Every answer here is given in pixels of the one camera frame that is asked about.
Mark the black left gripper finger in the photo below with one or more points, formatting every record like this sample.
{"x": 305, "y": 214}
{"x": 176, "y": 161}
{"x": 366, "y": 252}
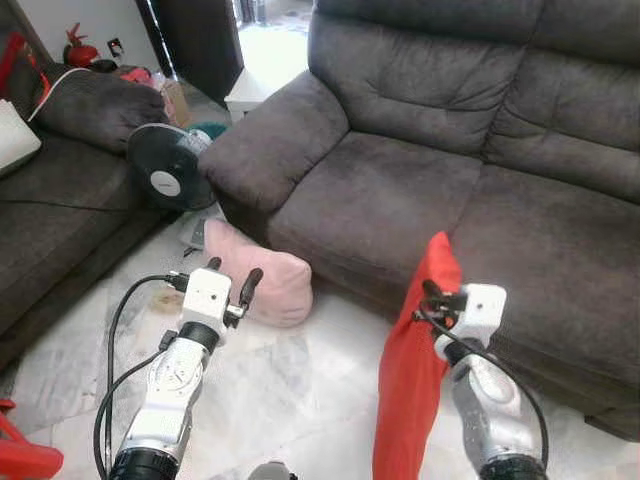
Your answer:
{"x": 213, "y": 264}
{"x": 251, "y": 287}

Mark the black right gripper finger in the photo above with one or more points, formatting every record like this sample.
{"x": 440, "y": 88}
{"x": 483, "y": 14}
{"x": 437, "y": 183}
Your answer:
{"x": 432, "y": 290}

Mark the red square pillow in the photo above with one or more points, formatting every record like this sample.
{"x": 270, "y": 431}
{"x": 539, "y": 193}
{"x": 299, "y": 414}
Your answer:
{"x": 410, "y": 380}

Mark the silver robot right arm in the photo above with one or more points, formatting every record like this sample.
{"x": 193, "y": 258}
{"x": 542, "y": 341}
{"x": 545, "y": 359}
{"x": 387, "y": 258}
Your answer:
{"x": 490, "y": 410}

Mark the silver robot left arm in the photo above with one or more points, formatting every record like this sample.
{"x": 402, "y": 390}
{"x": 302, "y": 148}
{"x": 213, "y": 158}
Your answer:
{"x": 165, "y": 400}

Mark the pink pillow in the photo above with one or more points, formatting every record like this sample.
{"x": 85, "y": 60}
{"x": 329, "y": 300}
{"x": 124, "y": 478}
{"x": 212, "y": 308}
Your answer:
{"x": 265, "y": 280}

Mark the brown-grey fabric sofa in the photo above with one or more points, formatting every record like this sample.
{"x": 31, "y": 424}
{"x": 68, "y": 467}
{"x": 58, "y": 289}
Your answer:
{"x": 450, "y": 200}
{"x": 60, "y": 200}

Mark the black floor fan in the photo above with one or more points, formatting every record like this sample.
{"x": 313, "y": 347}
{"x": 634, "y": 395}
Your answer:
{"x": 165, "y": 165}

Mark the teal waste basket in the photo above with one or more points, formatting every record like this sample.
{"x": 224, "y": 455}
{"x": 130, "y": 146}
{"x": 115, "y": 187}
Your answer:
{"x": 210, "y": 128}

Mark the cardboard box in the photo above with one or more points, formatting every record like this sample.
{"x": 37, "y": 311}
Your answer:
{"x": 175, "y": 100}

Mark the white side table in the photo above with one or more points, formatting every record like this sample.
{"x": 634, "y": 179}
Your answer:
{"x": 260, "y": 80}

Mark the red packets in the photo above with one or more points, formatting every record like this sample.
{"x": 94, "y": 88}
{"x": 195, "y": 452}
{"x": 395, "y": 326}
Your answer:
{"x": 140, "y": 76}

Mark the dark wooden door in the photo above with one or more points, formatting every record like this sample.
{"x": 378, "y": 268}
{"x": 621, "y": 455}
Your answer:
{"x": 195, "y": 45}

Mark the red fire extinguisher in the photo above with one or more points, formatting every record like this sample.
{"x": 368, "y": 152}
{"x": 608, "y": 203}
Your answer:
{"x": 80, "y": 52}

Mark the red plastic stool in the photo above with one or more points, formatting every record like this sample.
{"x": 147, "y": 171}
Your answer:
{"x": 25, "y": 460}

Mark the red folded umbrella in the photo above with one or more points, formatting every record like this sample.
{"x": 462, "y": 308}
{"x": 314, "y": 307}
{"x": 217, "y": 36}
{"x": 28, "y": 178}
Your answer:
{"x": 8, "y": 65}

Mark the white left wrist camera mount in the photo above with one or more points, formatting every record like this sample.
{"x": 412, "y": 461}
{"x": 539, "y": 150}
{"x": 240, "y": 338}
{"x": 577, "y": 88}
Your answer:
{"x": 205, "y": 295}

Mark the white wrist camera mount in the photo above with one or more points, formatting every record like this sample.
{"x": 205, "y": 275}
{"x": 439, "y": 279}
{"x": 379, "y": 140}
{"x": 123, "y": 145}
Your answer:
{"x": 485, "y": 305}
{"x": 205, "y": 295}

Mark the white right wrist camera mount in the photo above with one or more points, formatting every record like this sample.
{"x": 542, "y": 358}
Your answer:
{"x": 485, "y": 305}

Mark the wall socket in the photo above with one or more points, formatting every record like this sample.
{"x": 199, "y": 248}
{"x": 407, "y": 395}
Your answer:
{"x": 115, "y": 46}

